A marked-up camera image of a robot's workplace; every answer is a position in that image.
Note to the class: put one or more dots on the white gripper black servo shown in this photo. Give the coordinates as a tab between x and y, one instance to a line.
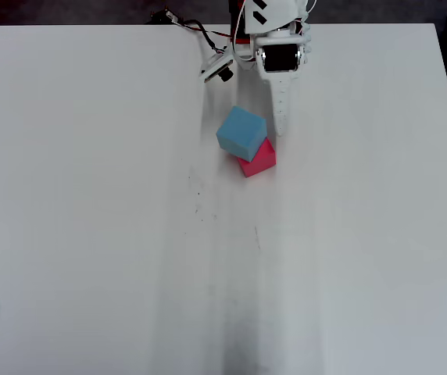
280	59

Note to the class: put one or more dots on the blue foam cube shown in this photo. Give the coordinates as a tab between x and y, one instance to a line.
241	129

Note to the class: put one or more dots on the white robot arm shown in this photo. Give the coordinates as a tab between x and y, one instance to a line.
278	11

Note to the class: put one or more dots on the red foam cube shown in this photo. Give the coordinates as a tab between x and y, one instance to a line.
260	162

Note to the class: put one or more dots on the black wrist camera white mount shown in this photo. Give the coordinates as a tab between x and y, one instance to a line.
217	70

